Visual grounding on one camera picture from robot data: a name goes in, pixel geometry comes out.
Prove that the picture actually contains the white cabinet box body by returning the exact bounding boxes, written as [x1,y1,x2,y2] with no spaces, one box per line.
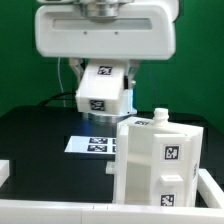
[106,108,203,206]

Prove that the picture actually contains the white paper with markers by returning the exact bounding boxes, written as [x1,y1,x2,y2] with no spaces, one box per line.
[65,136,116,154]

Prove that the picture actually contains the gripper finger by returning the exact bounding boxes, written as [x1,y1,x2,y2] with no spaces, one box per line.
[124,60,140,89]
[69,58,84,85]

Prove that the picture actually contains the white cabinet top block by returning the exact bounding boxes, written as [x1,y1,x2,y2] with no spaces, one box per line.
[76,59,126,115]

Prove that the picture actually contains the white left border rail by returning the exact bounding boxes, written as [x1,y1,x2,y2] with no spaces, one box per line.
[0,160,10,187]

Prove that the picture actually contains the black cable on table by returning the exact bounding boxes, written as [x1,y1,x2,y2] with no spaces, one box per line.
[38,91,79,108]

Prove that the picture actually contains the white border rail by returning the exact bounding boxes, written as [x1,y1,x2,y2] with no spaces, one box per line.
[198,169,224,209]
[0,200,224,224]
[0,160,10,187]

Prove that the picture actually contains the white right border rail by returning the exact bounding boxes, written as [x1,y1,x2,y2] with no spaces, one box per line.
[198,169,224,209]

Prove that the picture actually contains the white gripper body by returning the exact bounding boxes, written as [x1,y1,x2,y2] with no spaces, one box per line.
[35,3,176,60]

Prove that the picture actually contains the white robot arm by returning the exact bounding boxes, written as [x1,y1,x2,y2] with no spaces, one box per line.
[35,0,180,116]

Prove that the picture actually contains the white front border rail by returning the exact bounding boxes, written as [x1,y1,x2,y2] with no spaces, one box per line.
[0,200,224,224]

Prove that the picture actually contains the grey camera cable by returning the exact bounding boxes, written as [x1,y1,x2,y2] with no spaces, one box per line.
[57,57,65,94]

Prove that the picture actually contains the white cabinet door panel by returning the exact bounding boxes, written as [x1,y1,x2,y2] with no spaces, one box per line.
[149,134,197,207]

